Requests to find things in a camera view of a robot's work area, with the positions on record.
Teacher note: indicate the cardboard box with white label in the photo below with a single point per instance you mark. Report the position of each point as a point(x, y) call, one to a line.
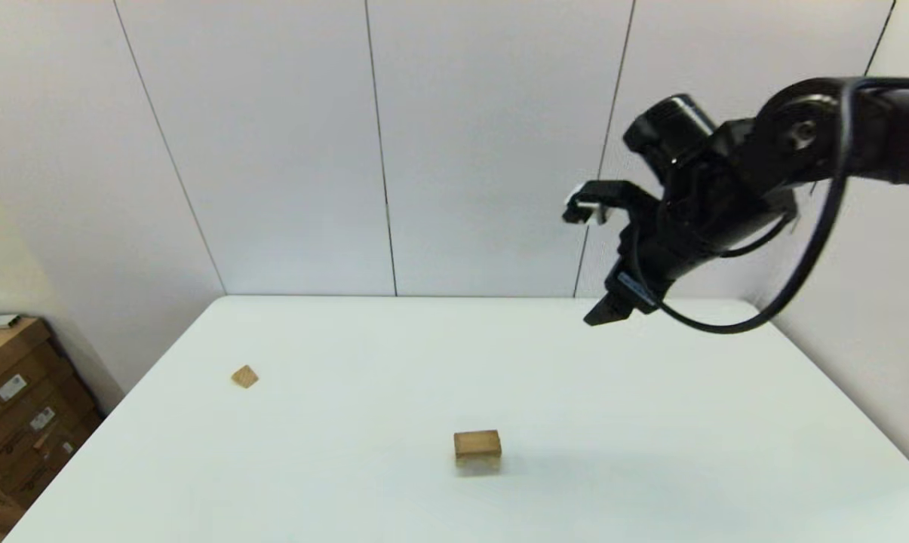
point(9, 366)
point(47, 445)

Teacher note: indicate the triangular wooden building block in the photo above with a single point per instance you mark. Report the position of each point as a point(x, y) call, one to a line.
point(245, 376)

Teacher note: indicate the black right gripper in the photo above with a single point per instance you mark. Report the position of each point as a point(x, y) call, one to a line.
point(658, 249)

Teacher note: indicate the rectangular wooden building block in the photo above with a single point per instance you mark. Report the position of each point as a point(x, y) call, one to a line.
point(477, 445)

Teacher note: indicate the arched wooden building block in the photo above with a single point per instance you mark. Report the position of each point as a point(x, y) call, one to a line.
point(492, 465)

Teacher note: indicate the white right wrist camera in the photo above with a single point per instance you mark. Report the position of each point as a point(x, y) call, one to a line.
point(586, 207)

